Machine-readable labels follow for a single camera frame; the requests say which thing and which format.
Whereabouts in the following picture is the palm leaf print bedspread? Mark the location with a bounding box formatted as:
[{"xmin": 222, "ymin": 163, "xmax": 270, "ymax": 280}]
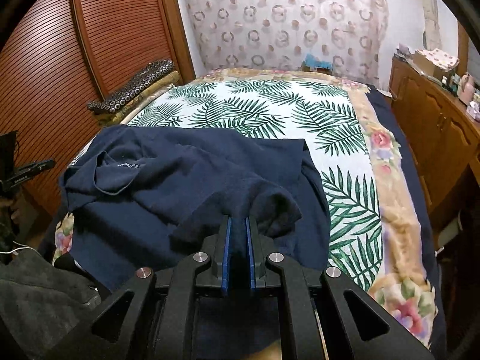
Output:
[{"xmin": 127, "ymin": 79, "xmax": 383, "ymax": 290}]

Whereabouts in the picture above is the circle pattern pink curtain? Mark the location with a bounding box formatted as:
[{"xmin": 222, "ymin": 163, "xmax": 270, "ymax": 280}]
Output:
[{"xmin": 185, "ymin": 0, "xmax": 389, "ymax": 85}]

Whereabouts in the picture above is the navy blue shirt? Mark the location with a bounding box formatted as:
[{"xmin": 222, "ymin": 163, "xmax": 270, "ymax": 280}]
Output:
[{"xmin": 60, "ymin": 125, "xmax": 330, "ymax": 291}]

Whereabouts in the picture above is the wooden sideboard cabinet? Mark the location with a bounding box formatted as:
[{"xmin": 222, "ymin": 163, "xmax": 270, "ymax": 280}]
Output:
[{"xmin": 389, "ymin": 56, "xmax": 479, "ymax": 230}]

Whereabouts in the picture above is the grey trousers leg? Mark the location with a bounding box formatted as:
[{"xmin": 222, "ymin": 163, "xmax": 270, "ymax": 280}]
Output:
[{"xmin": 1, "ymin": 249, "xmax": 101, "ymax": 359}]

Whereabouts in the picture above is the wooden louvered wardrobe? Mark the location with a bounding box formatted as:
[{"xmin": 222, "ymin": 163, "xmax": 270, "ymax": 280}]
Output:
[{"xmin": 1, "ymin": 0, "xmax": 195, "ymax": 213}]

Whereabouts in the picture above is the spotted cardboard box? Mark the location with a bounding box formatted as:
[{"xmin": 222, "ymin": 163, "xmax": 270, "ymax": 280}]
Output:
[{"xmin": 412, "ymin": 48, "xmax": 460, "ymax": 80}]

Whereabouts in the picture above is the pink ceramic jug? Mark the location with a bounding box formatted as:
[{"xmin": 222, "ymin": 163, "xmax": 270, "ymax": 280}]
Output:
[{"xmin": 457, "ymin": 72, "xmax": 475, "ymax": 106}]

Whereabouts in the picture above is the floral beige blanket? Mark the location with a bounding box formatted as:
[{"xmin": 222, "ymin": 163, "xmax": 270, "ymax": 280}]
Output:
[{"xmin": 53, "ymin": 69, "xmax": 444, "ymax": 352}]

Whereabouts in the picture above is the navy bed sheet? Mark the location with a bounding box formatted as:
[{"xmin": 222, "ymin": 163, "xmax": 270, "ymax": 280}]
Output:
[{"xmin": 365, "ymin": 84, "xmax": 449, "ymax": 357}]

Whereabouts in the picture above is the folded tan cloth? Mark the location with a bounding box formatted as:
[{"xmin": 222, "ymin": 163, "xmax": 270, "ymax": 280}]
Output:
[{"xmin": 94, "ymin": 71, "xmax": 182, "ymax": 126}]

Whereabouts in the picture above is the folded patterned navy cloth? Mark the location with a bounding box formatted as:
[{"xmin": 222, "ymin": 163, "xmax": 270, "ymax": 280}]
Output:
[{"xmin": 87, "ymin": 59, "xmax": 175, "ymax": 114}]

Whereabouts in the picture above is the blue item behind bed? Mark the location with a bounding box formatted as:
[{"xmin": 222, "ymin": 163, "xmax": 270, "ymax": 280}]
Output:
[{"xmin": 301, "ymin": 54, "xmax": 334, "ymax": 75}]

